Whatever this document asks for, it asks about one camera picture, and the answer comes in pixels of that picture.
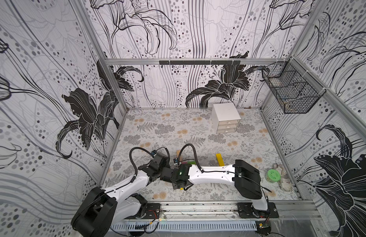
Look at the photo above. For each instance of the black wire basket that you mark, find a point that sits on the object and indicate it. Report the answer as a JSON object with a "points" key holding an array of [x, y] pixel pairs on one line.
{"points": [[290, 87]]}

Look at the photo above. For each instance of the yellow building block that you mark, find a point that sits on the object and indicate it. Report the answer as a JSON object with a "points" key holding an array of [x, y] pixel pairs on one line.
{"points": [[220, 159]]}

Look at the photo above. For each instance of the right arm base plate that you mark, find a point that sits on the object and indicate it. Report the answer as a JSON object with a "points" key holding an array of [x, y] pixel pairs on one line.
{"points": [[246, 211]]}

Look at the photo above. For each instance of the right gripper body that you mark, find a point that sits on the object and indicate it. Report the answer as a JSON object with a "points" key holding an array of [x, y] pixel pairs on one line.
{"points": [[177, 181]]}

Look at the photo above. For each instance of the small electronics board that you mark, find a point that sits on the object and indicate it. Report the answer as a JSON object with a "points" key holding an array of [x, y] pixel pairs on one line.
{"points": [[263, 228]]}

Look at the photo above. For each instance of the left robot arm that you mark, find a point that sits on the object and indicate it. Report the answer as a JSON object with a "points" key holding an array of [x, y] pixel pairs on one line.
{"points": [[103, 207]]}

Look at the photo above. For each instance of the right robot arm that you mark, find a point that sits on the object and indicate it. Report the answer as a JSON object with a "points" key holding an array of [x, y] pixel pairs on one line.
{"points": [[241, 175]]}

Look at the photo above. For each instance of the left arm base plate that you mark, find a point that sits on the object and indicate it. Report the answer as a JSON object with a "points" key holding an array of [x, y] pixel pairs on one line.
{"points": [[148, 211]]}

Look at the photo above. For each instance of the green round lid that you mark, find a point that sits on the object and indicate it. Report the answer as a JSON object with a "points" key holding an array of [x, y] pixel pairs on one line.
{"points": [[272, 176]]}

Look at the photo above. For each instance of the crumpled white cloth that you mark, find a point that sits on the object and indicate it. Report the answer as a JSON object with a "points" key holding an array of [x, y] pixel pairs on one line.
{"points": [[284, 182]]}

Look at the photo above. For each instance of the white drawer cabinet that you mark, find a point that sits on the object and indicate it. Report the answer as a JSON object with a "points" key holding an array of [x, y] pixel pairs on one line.
{"points": [[225, 118]]}

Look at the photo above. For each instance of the black wall bar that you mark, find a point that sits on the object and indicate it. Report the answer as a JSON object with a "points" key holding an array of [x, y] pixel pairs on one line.
{"points": [[196, 62]]}

